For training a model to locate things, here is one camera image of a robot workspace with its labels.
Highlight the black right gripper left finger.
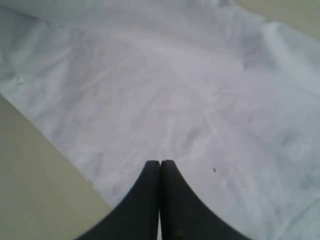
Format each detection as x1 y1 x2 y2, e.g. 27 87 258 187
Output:
78 160 160 240

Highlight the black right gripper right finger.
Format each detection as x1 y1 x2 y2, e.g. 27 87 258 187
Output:
159 160 248 240

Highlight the white t-shirt red lettering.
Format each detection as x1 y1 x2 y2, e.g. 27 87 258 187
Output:
0 0 320 240

